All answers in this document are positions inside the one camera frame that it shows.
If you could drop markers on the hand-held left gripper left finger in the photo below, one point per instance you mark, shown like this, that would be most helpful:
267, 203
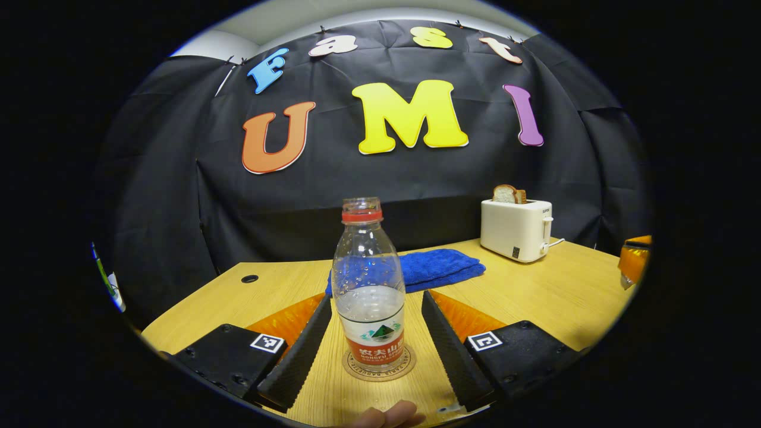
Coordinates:
297, 356

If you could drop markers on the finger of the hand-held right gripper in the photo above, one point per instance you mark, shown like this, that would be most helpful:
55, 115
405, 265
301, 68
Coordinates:
635, 258

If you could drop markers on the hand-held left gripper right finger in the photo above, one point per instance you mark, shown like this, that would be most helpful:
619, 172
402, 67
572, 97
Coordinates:
452, 356

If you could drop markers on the round wooden coaster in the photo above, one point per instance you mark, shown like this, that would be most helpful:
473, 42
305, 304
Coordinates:
351, 367

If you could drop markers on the clear plastic water bottle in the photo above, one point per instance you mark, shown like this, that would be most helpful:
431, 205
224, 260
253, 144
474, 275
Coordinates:
368, 297

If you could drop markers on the small green bottle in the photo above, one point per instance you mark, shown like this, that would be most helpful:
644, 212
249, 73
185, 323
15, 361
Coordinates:
104, 276

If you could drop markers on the blue folded towel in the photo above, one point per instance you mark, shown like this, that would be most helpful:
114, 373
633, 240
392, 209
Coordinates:
443, 267

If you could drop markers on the white toaster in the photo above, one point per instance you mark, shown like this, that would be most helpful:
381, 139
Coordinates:
514, 232

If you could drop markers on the toasted bread slice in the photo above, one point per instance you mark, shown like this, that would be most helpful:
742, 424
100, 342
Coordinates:
506, 194

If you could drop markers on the white power strip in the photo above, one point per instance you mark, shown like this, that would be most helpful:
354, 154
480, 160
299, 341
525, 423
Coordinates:
118, 294

